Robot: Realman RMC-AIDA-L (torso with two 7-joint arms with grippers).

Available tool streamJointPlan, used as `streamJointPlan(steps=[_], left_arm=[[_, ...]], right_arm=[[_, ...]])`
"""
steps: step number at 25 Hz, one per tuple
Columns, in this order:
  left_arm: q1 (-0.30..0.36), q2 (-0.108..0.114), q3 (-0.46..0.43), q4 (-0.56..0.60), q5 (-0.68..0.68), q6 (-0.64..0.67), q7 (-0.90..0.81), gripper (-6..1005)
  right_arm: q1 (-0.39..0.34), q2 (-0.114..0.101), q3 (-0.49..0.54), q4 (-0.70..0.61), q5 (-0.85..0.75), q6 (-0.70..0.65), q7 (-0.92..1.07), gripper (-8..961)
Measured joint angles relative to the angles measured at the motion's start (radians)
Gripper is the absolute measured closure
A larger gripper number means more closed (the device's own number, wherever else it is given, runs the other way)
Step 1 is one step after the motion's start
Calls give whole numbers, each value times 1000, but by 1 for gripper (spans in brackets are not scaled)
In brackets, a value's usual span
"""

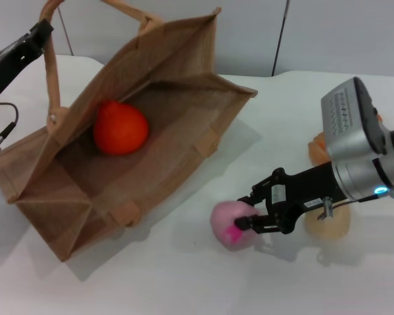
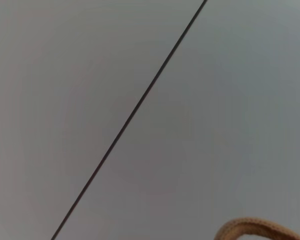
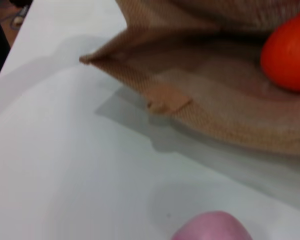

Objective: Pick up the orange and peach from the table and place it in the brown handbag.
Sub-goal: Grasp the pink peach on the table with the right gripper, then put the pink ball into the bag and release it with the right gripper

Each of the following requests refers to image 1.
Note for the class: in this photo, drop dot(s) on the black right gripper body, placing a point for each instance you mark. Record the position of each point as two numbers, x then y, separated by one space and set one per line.
305 190

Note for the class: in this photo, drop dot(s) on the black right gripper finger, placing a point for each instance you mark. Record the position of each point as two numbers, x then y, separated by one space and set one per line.
256 224
253 200

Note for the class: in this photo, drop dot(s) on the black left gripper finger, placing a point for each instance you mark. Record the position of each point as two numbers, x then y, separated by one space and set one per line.
43 33

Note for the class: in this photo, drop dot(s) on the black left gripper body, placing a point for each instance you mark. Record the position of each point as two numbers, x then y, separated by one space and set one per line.
10 65

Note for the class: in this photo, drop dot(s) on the pink toy peach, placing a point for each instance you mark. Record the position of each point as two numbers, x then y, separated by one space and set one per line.
223 216

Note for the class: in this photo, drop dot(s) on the orange toy fruit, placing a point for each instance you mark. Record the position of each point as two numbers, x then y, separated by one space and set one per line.
121 129

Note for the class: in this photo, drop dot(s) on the brown jute handbag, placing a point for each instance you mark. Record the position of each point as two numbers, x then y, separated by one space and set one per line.
170 98

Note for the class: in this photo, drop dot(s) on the orange ridged toy croissant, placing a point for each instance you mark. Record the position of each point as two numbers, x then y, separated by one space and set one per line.
316 149

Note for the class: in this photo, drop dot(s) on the beige round toy bun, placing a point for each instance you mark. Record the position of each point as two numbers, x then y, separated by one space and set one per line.
335 226

